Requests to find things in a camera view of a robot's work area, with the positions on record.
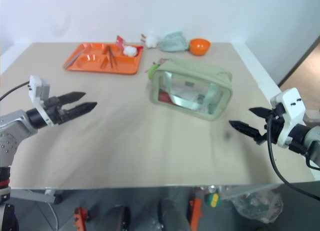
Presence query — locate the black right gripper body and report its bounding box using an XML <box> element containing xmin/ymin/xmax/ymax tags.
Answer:
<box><xmin>256</xmin><ymin>103</ymin><xmax>286</xmax><ymax>145</ymax></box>

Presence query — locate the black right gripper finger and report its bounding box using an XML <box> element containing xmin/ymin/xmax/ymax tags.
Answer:
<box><xmin>248</xmin><ymin>106</ymin><xmax>273</xmax><ymax>119</ymax></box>
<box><xmin>228</xmin><ymin>119</ymin><xmax>264</xmax><ymax>142</ymax></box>

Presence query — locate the orange plastic bowl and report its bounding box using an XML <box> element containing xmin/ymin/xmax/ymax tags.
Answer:
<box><xmin>188</xmin><ymin>38</ymin><xmax>212</xmax><ymax>57</ymax></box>

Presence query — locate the green yellow round tape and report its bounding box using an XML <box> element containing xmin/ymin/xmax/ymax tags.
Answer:
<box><xmin>203</xmin><ymin>192</ymin><xmax>221</xmax><ymax>208</ymax></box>

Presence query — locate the red white packet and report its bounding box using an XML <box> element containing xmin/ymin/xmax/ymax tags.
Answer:
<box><xmin>115</xmin><ymin>35</ymin><xmax>127</xmax><ymax>51</ymax></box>

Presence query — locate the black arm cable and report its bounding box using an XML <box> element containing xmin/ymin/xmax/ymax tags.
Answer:
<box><xmin>265</xmin><ymin>112</ymin><xmax>320</xmax><ymax>201</ymax></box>
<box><xmin>0</xmin><ymin>81</ymin><xmax>30</xmax><ymax>102</ymax></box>

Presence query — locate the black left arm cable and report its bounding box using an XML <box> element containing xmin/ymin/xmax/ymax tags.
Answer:
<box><xmin>0</xmin><ymin>81</ymin><xmax>30</xmax><ymax>102</ymax></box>

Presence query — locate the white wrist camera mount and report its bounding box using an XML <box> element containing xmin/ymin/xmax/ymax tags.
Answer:
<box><xmin>27</xmin><ymin>75</ymin><xmax>55</xmax><ymax>128</ymax></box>
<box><xmin>269</xmin><ymin>87</ymin><xmax>307</xmax><ymax>149</ymax></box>

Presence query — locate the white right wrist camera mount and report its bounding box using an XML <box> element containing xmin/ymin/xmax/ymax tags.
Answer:
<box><xmin>269</xmin><ymin>87</ymin><xmax>307</xmax><ymax>149</ymax></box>

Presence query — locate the white fluffy toy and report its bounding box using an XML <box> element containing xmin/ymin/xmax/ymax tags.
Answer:
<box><xmin>140</xmin><ymin>30</ymin><xmax>160</xmax><ymax>50</ymax></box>

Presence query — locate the orange black clamp tool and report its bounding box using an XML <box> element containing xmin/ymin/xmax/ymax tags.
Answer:
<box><xmin>73</xmin><ymin>206</ymin><xmax>90</xmax><ymax>231</ymax></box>
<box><xmin>189</xmin><ymin>197</ymin><xmax>203</xmax><ymax>231</ymax></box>

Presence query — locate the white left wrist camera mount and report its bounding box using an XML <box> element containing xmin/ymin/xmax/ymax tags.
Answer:
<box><xmin>27</xmin><ymin>75</ymin><xmax>55</xmax><ymax>128</ymax></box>

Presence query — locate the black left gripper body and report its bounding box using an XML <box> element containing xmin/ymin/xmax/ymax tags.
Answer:
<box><xmin>43</xmin><ymin>96</ymin><xmax>71</xmax><ymax>126</ymax></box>

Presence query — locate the white cotton ball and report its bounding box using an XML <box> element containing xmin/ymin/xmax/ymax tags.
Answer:
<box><xmin>122</xmin><ymin>45</ymin><xmax>139</xmax><ymax>58</ymax></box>

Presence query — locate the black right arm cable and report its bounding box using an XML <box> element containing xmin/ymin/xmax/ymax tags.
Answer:
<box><xmin>265</xmin><ymin>112</ymin><xmax>320</xmax><ymax>201</ymax></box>

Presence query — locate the green transparent toiletry pouch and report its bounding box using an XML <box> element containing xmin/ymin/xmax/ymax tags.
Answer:
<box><xmin>147</xmin><ymin>56</ymin><xmax>234</xmax><ymax>122</ymax></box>

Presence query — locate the pale green cloth bag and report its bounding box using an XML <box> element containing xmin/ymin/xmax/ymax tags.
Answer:
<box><xmin>156</xmin><ymin>30</ymin><xmax>190</xmax><ymax>53</ymax></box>

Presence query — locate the brown chopstick pair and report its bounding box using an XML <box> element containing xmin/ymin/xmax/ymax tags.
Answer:
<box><xmin>107</xmin><ymin>46</ymin><xmax>119</xmax><ymax>70</ymax></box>

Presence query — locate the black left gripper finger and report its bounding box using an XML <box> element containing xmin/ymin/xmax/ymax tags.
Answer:
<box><xmin>58</xmin><ymin>91</ymin><xmax>87</xmax><ymax>107</ymax></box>
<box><xmin>65</xmin><ymin>101</ymin><xmax>98</xmax><ymax>119</ymax></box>

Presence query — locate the clear plastic bag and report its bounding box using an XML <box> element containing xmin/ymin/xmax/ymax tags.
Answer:
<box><xmin>229</xmin><ymin>187</ymin><xmax>285</xmax><ymax>225</ymax></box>

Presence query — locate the thin white cable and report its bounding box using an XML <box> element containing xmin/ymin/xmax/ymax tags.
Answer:
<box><xmin>45</xmin><ymin>202</ymin><xmax>60</xmax><ymax>231</ymax></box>

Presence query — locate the orange compartment tray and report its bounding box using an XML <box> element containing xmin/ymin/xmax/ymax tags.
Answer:
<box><xmin>62</xmin><ymin>42</ymin><xmax>146</xmax><ymax>76</ymax></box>

